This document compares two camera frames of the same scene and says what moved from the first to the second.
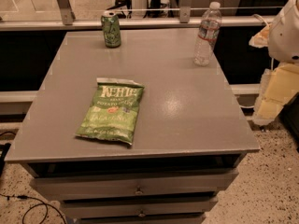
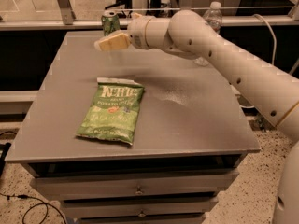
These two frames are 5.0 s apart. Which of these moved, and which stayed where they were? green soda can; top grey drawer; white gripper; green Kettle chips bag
Moved: white gripper
Stayed: green Kettle chips bag; top grey drawer; green soda can
